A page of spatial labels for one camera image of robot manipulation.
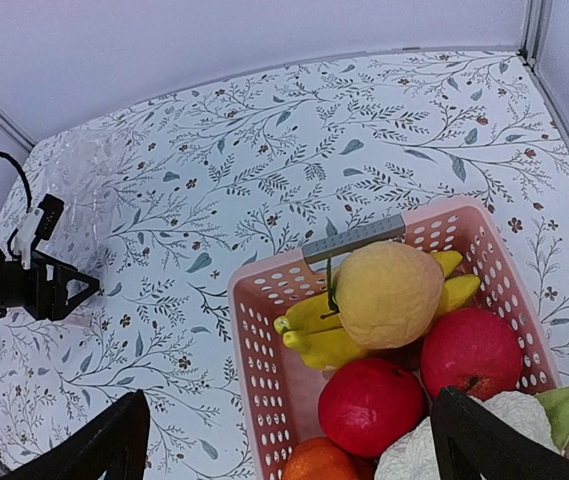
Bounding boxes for floral table mat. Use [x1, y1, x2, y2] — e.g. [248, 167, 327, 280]
[0, 51, 569, 479]

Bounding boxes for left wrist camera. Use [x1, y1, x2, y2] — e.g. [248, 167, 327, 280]
[7, 194, 65, 270]

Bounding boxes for red toy apple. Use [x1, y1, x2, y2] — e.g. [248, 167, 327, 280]
[318, 357, 427, 458]
[420, 308, 523, 400]

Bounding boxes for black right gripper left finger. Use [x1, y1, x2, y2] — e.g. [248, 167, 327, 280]
[4, 390, 150, 480]

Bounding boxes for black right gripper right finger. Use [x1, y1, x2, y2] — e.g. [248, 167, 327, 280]
[430, 387, 569, 479]

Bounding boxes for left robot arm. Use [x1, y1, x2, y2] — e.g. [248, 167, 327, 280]
[0, 151, 100, 321]

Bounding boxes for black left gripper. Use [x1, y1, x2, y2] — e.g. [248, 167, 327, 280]
[18, 251, 100, 321]

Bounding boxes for right aluminium frame post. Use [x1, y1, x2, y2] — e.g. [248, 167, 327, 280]
[518, 0, 555, 72]

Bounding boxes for yellow toy lemon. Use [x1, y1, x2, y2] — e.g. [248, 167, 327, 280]
[334, 241, 444, 350]

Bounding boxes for orange toy tangerine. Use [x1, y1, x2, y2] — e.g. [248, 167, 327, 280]
[282, 438, 360, 480]

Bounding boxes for clear zip top bag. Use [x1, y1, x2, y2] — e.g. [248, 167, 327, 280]
[38, 129, 130, 281]

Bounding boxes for white toy cauliflower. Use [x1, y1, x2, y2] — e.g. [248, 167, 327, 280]
[374, 387, 569, 479]

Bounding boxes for pink plastic basket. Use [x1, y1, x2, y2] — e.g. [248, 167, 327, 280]
[228, 197, 562, 479]

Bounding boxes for yellow toy banana bunch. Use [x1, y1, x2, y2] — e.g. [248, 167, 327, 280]
[274, 251, 481, 371]

